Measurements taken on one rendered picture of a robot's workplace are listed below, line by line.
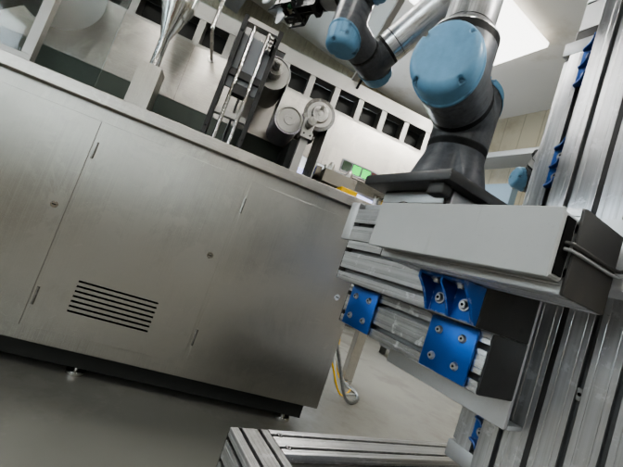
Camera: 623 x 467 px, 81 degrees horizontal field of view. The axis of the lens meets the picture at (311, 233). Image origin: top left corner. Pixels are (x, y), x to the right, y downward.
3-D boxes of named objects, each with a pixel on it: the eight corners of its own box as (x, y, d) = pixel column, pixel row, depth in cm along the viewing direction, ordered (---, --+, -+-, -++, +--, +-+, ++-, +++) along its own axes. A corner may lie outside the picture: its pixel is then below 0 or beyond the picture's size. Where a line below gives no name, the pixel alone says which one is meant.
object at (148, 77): (107, 114, 143) (159, -14, 148) (116, 123, 156) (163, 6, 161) (144, 129, 146) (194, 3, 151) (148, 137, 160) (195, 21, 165)
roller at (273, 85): (252, 81, 155) (263, 51, 157) (247, 100, 179) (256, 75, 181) (283, 94, 159) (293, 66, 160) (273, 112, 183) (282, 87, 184)
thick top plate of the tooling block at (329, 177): (321, 180, 160) (325, 167, 160) (299, 189, 198) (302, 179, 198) (353, 193, 164) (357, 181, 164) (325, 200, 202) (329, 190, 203)
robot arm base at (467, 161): (499, 208, 69) (513, 161, 70) (449, 177, 62) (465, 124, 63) (437, 207, 82) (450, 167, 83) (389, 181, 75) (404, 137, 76)
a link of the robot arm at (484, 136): (492, 164, 74) (510, 104, 76) (483, 132, 64) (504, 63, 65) (435, 158, 81) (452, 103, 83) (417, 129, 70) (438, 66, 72)
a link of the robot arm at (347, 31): (368, 70, 82) (384, 27, 83) (347, 36, 73) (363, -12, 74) (339, 71, 87) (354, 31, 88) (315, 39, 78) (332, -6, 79)
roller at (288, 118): (272, 125, 157) (281, 100, 158) (263, 140, 181) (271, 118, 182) (298, 137, 160) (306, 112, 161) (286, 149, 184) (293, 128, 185)
